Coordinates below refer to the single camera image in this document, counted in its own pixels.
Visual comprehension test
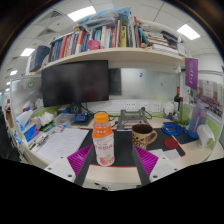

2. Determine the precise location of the clear plastic box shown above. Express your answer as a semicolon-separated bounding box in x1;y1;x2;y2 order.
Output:
53;112;77;127

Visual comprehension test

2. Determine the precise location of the orange-capped drink bottle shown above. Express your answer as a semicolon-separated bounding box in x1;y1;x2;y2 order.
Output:
91;112;116;167

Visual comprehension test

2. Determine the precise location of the black computer monitor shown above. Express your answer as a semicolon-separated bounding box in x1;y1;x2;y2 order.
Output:
40;59;110;108

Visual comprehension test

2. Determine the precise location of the flat round red coaster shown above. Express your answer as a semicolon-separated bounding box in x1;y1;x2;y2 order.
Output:
163;137;180;150

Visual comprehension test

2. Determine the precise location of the purple water bottle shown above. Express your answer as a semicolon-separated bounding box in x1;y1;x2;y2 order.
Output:
187;100;211;140

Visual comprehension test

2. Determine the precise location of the white paper sheet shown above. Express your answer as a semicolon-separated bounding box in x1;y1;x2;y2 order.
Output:
35;127;90;163

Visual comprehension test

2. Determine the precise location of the black desk mat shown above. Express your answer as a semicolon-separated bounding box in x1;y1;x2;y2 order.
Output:
78;127;198;168

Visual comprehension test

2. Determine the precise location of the white wall socket strip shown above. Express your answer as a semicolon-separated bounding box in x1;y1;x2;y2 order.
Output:
124;101;163;113

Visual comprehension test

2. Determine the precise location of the shelf unit with books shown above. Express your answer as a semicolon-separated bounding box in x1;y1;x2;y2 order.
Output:
25;7;189;75

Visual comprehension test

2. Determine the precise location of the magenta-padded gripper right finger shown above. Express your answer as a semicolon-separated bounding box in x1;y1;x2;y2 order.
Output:
131;144;182;187

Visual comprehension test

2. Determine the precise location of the grey metal laptop stand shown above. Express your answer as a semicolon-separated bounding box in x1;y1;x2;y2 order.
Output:
115;107;152;132

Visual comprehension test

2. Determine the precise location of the blue tissue box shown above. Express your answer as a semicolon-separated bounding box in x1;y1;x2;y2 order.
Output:
15;109;41;144

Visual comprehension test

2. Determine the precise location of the group photo poster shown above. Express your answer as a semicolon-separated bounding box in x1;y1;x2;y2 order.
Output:
191;79;224;118

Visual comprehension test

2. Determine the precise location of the blue coiled cable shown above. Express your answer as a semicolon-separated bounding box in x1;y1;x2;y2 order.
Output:
161;123;183;137

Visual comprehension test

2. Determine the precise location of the group of ceiling lights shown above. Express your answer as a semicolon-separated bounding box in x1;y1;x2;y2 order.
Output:
4;5;202;88

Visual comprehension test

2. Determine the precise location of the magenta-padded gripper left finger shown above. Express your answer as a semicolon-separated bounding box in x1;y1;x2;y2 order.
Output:
43;144;98;188

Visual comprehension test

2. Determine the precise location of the patterned ceramic mug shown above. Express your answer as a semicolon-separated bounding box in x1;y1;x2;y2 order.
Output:
131;123;158;150

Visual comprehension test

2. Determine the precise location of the dark wine bottle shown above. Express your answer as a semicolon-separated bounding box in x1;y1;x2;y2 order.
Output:
173;86;182;116

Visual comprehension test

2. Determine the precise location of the purple hanging banner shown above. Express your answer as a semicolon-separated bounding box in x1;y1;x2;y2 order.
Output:
184;57;199;91

